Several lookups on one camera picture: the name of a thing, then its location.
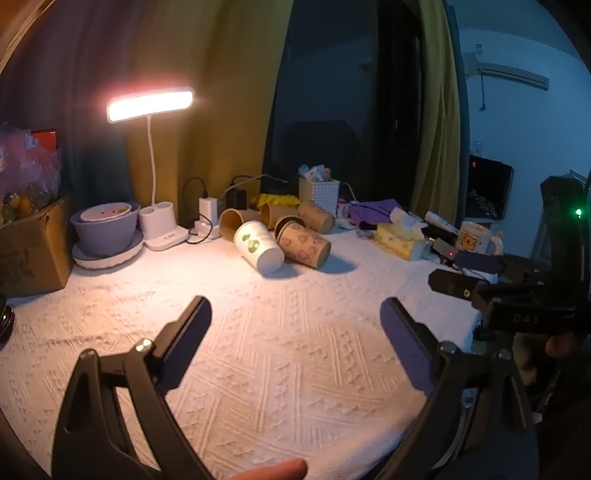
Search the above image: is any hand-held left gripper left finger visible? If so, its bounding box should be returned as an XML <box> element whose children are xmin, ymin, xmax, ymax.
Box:
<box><xmin>51</xmin><ymin>295</ymin><xmax>213</xmax><ymax>480</ymax></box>

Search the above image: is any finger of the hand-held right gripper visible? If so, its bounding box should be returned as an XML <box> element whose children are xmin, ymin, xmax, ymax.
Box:
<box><xmin>454</xmin><ymin>251</ymin><xmax>507</xmax><ymax>274</ymax></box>
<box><xmin>428</xmin><ymin>269</ymin><xmax>508</xmax><ymax>305</ymax></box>

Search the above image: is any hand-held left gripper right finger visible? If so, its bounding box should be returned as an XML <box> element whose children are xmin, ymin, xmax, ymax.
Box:
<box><xmin>373</xmin><ymin>297</ymin><xmax>542</xmax><ymax>480</ymax></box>

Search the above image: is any white green-print paper cup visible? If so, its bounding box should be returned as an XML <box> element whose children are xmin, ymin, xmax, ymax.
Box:
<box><xmin>233</xmin><ymin>220</ymin><xmax>286</xmax><ymax>274</ymax></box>

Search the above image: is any plain brown paper cup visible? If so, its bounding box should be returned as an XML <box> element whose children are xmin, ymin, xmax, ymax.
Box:
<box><xmin>219</xmin><ymin>208</ymin><xmax>262</xmax><ymax>242</ymax></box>
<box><xmin>260</xmin><ymin>202</ymin><xmax>301</xmax><ymax>230</ymax></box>

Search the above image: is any brown pink-print paper cup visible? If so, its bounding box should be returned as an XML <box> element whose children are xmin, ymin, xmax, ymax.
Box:
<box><xmin>275</xmin><ymin>220</ymin><xmax>332</xmax><ymax>270</ymax></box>
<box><xmin>296</xmin><ymin>200</ymin><xmax>336</xmax><ymax>234</ymax></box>

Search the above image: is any person's right hand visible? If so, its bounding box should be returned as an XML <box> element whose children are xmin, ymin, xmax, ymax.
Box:
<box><xmin>545</xmin><ymin>332</ymin><xmax>588</xmax><ymax>360</ymax></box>

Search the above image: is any person's left hand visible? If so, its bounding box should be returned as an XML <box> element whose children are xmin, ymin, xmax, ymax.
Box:
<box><xmin>228</xmin><ymin>457</ymin><xmax>309</xmax><ymax>480</ymax></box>

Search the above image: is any white bear-print mug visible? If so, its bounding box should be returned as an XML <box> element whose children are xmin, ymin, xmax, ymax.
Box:
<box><xmin>456</xmin><ymin>220</ymin><xmax>505</xmax><ymax>257</ymax></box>

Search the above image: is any white tube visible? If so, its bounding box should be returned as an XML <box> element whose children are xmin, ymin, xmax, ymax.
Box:
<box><xmin>424</xmin><ymin>211</ymin><xmax>459</xmax><ymax>232</ymax></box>

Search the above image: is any yellow tissue pack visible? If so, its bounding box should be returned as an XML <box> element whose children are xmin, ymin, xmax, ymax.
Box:
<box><xmin>373</xmin><ymin>222</ymin><xmax>426</xmax><ymax>261</ymax></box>

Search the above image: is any dark monitor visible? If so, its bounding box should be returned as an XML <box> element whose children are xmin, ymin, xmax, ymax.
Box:
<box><xmin>465</xmin><ymin>155</ymin><xmax>515</xmax><ymax>221</ymax></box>

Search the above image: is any white textured tablecloth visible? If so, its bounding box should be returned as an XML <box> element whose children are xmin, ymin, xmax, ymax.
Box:
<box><xmin>0</xmin><ymin>217</ymin><xmax>504</xmax><ymax>480</ymax></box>

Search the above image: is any white power strip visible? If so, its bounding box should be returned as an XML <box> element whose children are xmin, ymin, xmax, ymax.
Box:
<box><xmin>190</xmin><ymin>219</ymin><xmax>223</xmax><ymax>241</ymax></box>

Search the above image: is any purple cloth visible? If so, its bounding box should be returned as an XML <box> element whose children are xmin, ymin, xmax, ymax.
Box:
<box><xmin>348</xmin><ymin>198</ymin><xmax>403</xmax><ymax>230</ymax></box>

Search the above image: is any white desk lamp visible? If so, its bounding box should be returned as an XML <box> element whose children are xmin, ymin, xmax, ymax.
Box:
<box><xmin>106</xmin><ymin>87</ymin><xmax>195</xmax><ymax>253</ymax></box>

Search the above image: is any white plate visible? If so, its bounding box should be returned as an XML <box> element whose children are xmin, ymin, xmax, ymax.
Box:
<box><xmin>71</xmin><ymin>228</ymin><xmax>145</xmax><ymax>270</ymax></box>

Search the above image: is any purple bowl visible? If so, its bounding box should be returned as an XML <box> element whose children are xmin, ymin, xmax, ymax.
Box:
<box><xmin>71</xmin><ymin>201</ymin><xmax>141</xmax><ymax>258</ymax></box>

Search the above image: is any black power adapter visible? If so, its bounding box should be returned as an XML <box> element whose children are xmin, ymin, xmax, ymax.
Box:
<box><xmin>226</xmin><ymin>186</ymin><xmax>250</xmax><ymax>211</ymax></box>

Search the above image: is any yellow curtain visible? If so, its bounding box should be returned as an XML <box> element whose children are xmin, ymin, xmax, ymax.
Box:
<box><xmin>409</xmin><ymin>0</ymin><xmax>469</xmax><ymax>223</ymax></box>

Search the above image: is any yellow cloth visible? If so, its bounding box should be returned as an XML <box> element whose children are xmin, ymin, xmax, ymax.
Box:
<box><xmin>250</xmin><ymin>193</ymin><xmax>302</xmax><ymax>209</ymax></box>

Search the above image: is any white woven basket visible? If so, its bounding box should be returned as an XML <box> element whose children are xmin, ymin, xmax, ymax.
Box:
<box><xmin>298</xmin><ymin>164</ymin><xmax>341</xmax><ymax>205</ymax></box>

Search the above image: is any cardboard box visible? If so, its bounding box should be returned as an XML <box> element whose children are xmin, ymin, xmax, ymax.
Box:
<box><xmin>0</xmin><ymin>198</ymin><xmax>75</xmax><ymax>302</ymax></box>

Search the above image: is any dark round object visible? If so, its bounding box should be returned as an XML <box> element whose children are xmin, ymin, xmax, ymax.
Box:
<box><xmin>0</xmin><ymin>292</ymin><xmax>16</xmax><ymax>343</ymax></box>

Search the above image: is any white air conditioner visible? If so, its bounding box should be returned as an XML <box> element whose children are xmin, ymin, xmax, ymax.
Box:
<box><xmin>461</xmin><ymin>49</ymin><xmax>551</xmax><ymax>92</ymax></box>

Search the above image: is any clear bag of fruit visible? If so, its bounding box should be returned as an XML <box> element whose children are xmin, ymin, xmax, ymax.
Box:
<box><xmin>0</xmin><ymin>122</ymin><xmax>64</xmax><ymax>227</ymax></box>

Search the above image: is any white cable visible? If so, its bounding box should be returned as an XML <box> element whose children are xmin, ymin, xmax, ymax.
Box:
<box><xmin>339</xmin><ymin>181</ymin><xmax>363</xmax><ymax>206</ymax></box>

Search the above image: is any black cable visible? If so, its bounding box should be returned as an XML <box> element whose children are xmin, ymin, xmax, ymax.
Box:
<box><xmin>182</xmin><ymin>174</ymin><xmax>264</xmax><ymax>244</ymax></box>

